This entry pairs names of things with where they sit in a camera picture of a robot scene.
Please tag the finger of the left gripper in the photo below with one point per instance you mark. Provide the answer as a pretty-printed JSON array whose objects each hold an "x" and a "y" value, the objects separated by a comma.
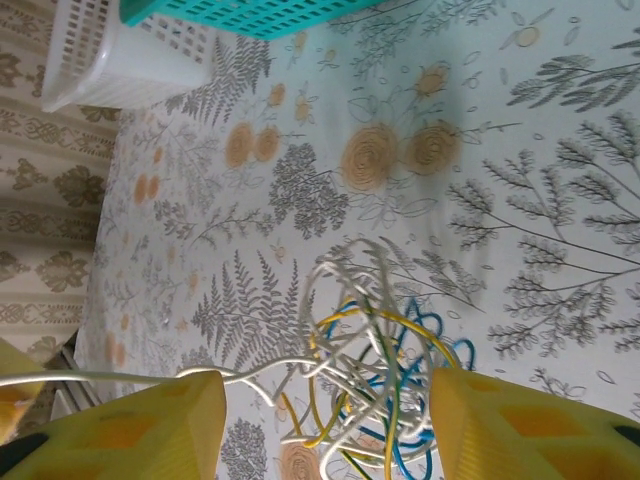
[
  {"x": 12, "y": 365},
  {"x": 9, "y": 410}
]

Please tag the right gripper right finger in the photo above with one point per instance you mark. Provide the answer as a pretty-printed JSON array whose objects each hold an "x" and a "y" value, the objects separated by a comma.
[{"x": 525, "y": 430}]

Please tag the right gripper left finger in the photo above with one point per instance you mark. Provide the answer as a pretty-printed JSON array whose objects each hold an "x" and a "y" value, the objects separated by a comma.
[{"x": 125, "y": 435}]

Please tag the pile of rubber bands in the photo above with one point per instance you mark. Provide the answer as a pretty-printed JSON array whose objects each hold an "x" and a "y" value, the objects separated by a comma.
[{"x": 100, "y": 376}]

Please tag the floral table cloth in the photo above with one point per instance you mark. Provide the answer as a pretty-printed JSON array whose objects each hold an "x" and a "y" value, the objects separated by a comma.
[{"x": 500, "y": 150}]

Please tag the white plastic basket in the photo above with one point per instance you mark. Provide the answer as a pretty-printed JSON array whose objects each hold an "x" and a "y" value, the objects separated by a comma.
[{"x": 125, "y": 75}]

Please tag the teal plastic basket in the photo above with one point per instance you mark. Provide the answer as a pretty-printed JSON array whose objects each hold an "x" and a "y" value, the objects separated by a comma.
[{"x": 250, "y": 15}]

